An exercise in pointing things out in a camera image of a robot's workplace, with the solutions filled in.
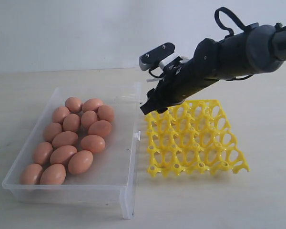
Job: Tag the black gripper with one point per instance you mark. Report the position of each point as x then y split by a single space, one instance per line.
170 91

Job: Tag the clear plastic tray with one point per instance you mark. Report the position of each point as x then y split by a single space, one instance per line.
112 176

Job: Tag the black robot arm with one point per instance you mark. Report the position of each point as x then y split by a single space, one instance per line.
259 49

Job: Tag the yellow plastic egg tray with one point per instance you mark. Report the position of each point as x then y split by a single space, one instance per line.
194 137

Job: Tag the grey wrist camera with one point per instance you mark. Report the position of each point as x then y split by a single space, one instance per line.
163 56

